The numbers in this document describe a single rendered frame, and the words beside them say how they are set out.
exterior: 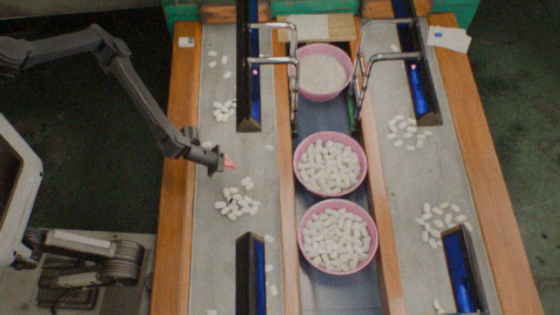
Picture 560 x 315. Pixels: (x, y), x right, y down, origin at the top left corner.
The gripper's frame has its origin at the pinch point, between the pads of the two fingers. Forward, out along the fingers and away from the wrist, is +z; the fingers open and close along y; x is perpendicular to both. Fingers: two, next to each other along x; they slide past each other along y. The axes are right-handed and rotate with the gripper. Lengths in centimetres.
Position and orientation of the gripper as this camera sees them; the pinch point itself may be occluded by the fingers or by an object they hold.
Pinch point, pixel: (234, 167)
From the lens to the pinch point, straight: 175.5
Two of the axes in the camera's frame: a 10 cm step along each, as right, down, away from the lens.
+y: -0.4, -8.7, 4.9
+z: 7.7, 2.9, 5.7
